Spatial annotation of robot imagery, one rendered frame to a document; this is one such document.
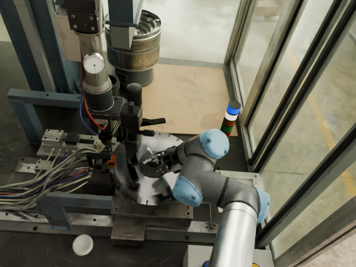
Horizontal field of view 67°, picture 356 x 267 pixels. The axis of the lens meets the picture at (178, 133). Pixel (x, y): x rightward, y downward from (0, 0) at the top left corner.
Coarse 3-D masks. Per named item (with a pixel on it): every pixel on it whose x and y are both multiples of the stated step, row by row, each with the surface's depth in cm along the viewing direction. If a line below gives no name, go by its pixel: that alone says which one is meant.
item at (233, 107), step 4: (228, 104) 95; (232, 104) 95; (236, 104) 95; (240, 104) 96; (228, 108) 96; (232, 108) 94; (236, 108) 94; (228, 112) 96; (232, 112) 95; (236, 112) 96
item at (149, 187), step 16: (144, 144) 106; (160, 144) 107; (176, 144) 108; (128, 160) 100; (112, 176) 95; (128, 176) 96; (144, 176) 96; (160, 176) 97; (176, 176) 98; (128, 192) 92; (144, 192) 92; (160, 192) 93
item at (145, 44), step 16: (144, 16) 147; (144, 32) 146; (160, 32) 137; (112, 48) 137; (144, 48) 135; (112, 64) 146; (128, 64) 141; (144, 64) 143; (128, 80) 153; (144, 80) 156
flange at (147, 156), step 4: (152, 152) 103; (156, 152) 103; (144, 156) 101; (148, 156) 101; (140, 160) 100; (144, 160) 100; (140, 164) 98; (144, 164) 98; (148, 164) 98; (152, 164) 97; (156, 164) 97; (140, 168) 97; (144, 168) 97; (148, 168) 97; (152, 168) 97; (156, 168) 98; (144, 172) 96; (148, 172) 96; (152, 172) 97; (156, 172) 97; (160, 172) 97; (152, 176) 96; (156, 176) 97
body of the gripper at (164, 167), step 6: (162, 150) 82; (168, 150) 83; (174, 150) 84; (162, 156) 81; (168, 156) 82; (174, 156) 80; (162, 162) 83; (168, 162) 81; (174, 162) 76; (180, 162) 77; (162, 168) 83; (168, 168) 82; (174, 168) 82; (180, 168) 83; (162, 174) 83
